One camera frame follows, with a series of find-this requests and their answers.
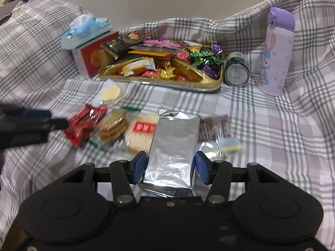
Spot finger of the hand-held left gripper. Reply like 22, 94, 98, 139
48, 119, 69, 131
16, 109, 53, 122

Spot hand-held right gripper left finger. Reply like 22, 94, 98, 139
63, 151, 147, 204

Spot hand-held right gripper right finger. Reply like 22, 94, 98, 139
195, 151, 279, 204

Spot red snack packet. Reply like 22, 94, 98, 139
64, 105, 109, 147

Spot rice cracker red label packet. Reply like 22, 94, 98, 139
123, 115, 160, 155

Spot silver foil packet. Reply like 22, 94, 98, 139
137, 108, 202, 198

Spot pale pastry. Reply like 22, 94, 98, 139
99, 82, 126, 108

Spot silver yellow striped wrapper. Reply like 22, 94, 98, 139
200, 137, 244, 160

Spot brown chocolate clear packet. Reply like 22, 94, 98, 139
199, 115, 232, 144

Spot brown cookie packet green ends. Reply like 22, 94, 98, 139
89, 107, 140, 149

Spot plaid blanket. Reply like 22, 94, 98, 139
0, 0, 335, 251

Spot red and white box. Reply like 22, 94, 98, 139
72, 31, 121, 78

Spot gold divided snack tray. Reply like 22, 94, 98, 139
99, 40, 225, 94

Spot blue tissue pack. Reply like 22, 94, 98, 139
61, 14, 112, 50

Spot dark green drink can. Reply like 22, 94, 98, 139
224, 52, 250, 87

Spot pile of wrapped candies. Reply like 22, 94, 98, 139
101, 31, 225, 83

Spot purple rabbit print bottle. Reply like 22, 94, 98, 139
256, 7, 296, 95

